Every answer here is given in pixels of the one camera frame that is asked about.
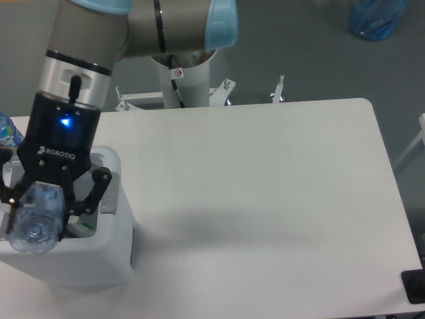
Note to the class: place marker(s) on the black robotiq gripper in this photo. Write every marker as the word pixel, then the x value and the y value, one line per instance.
pixel 56 150

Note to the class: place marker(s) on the white paper carton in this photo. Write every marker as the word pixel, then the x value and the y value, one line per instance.
pixel 80 227

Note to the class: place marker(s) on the blue labelled bottle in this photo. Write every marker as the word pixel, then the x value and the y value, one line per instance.
pixel 10 135

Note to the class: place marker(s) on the blue plastic bag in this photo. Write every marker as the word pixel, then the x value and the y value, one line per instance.
pixel 375 20

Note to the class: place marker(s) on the clear plastic water bottle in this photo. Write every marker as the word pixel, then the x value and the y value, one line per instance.
pixel 38 220

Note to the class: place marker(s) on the white plastic trash can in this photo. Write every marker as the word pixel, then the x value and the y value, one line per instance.
pixel 103 258

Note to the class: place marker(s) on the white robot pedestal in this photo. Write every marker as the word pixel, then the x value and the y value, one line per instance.
pixel 185 83

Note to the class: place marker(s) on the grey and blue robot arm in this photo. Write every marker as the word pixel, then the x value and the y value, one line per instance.
pixel 87 39

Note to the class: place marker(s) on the black device at table edge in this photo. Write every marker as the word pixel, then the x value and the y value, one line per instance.
pixel 413 281

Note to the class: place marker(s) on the white frame at right edge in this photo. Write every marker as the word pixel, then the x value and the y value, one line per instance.
pixel 412 150

